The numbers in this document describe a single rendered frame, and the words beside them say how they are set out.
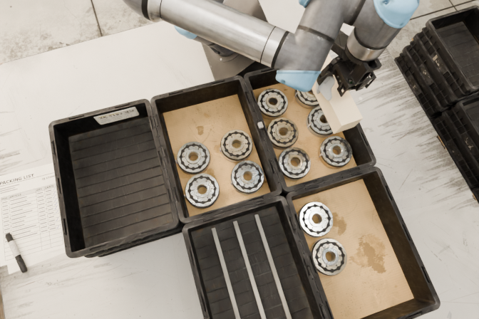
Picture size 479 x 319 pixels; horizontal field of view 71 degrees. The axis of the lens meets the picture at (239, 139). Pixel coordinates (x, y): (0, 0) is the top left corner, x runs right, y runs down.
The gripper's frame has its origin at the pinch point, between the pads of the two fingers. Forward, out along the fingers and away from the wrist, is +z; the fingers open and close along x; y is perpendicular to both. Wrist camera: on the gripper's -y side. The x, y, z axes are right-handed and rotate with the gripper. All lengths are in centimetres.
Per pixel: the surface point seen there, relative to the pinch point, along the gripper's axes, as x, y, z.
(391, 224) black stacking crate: 8.4, 39.9, 20.6
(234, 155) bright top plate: -27.6, 3.9, 23.0
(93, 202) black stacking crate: -72, 3, 26
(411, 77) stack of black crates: 87, -20, 79
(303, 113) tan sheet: 0.3, -3.0, 25.9
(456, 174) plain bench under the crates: 50, 34, 39
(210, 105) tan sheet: -28.5, -16.4, 26.0
